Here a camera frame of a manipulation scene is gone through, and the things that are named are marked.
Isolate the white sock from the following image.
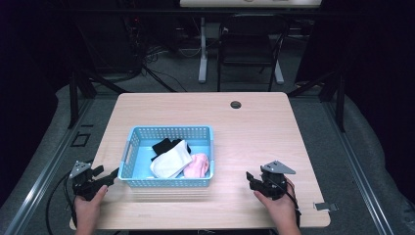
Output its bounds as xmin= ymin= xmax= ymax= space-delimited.
xmin=149 ymin=139 xmax=194 ymax=179

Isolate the black folding chair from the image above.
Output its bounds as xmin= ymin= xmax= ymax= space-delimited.
xmin=216 ymin=13 xmax=292 ymax=93

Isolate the white desk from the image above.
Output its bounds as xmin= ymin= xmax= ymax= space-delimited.
xmin=179 ymin=0 xmax=323 ymax=85

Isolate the person's right hand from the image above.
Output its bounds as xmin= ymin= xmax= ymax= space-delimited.
xmin=254 ymin=178 xmax=300 ymax=231

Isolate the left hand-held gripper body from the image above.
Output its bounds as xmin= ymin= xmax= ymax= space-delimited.
xmin=69 ymin=160 xmax=109 ymax=201

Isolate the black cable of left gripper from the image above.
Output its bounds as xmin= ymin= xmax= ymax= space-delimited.
xmin=45 ymin=171 xmax=78 ymax=235

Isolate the black sock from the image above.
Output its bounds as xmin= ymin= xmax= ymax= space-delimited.
xmin=151 ymin=137 xmax=192 ymax=162

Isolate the aluminium floor rail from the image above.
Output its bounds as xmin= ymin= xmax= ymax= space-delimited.
xmin=322 ymin=99 xmax=396 ymax=235
xmin=3 ymin=97 xmax=95 ymax=235

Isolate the pink sock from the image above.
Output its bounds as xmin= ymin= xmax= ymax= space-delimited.
xmin=183 ymin=153 xmax=210 ymax=179

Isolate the person's left hand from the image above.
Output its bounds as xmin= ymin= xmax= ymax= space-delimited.
xmin=73 ymin=185 xmax=109 ymax=229

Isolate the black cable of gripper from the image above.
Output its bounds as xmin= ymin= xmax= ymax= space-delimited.
xmin=274 ymin=179 xmax=302 ymax=229
xmin=45 ymin=171 xmax=78 ymax=235

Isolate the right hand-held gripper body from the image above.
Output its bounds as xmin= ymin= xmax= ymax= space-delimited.
xmin=257 ymin=160 xmax=297 ymax=201

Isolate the black metal stand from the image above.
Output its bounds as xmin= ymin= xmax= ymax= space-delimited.
xmin=67 ymin=69 xmax=129 ymax=129
xmin=287 ymin=70 xmax=347 ymax=133

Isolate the blue plastic basket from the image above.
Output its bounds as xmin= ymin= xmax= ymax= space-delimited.
xmin=117 ymin=125 xmax=215 ymax=189

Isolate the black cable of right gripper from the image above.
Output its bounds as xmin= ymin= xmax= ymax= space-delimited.
xmin=274 ymin=179 xmax=302 ymax=229

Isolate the bundle of floor cables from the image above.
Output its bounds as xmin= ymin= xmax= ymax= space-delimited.
xmin=125 ymin=16 xmax=204 ymax=93

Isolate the black square floor frame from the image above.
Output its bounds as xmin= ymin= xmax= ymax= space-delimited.
xmin=70 ymin=131 xmax=92 ymax=148

